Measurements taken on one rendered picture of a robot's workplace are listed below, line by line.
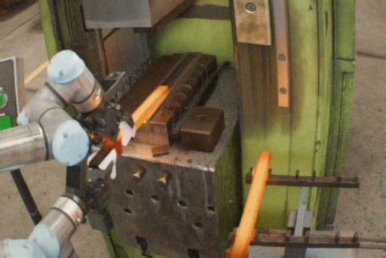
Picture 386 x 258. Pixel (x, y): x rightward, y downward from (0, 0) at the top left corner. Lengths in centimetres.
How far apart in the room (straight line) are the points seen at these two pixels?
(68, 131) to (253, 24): 56
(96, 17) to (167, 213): 61
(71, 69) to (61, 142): 18
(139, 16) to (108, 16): 9
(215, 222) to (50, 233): 57
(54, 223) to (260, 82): 66
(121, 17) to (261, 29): 35
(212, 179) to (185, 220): 21
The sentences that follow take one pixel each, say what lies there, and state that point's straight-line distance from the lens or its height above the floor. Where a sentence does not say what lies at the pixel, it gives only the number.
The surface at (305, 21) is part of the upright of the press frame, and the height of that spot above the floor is 126.
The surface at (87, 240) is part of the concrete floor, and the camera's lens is 230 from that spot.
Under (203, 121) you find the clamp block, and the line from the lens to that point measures 120.
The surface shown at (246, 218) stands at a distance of 98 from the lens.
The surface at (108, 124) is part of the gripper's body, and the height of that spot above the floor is 111.
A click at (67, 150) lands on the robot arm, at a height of 122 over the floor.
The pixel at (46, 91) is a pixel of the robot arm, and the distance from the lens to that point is 88.
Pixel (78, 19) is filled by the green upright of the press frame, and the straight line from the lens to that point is 135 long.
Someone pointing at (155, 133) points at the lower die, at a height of 96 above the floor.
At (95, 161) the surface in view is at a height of 103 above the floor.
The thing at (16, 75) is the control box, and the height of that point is 114.
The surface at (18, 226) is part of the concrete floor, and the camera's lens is 255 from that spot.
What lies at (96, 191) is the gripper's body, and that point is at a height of 101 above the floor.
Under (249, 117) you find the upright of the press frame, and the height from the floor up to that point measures 95.
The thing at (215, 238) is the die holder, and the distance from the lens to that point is 133.
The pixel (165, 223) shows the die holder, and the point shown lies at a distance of 137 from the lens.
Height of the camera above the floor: 164
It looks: 34 degrees down
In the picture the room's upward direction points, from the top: 7 degrees counter-clockwise
